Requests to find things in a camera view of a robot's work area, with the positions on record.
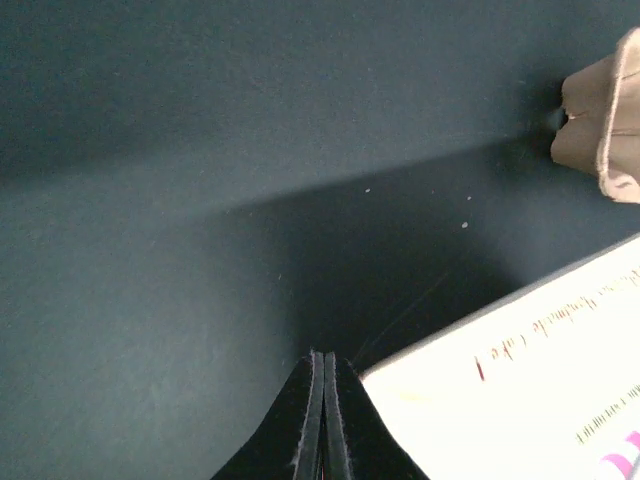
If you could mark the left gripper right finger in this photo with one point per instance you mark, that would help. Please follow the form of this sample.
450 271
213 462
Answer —
356 442

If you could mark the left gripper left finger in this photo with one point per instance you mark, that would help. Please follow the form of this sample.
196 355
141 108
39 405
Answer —
287 443

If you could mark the pink cakes paper bag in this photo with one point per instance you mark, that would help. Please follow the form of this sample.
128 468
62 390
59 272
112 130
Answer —
543 384

